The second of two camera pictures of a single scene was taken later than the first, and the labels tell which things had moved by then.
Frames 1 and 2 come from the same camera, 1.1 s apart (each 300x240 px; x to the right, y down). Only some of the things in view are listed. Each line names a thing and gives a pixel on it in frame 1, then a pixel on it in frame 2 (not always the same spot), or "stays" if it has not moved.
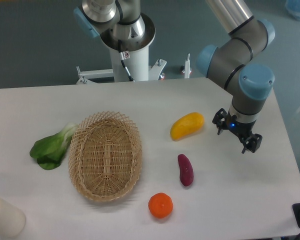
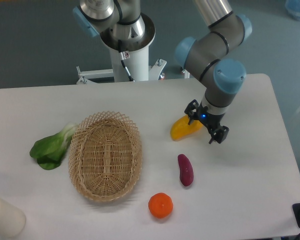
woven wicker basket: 105,156 stays
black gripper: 242,130 to 211,121
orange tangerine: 160,205 stays
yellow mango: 187,125 stays
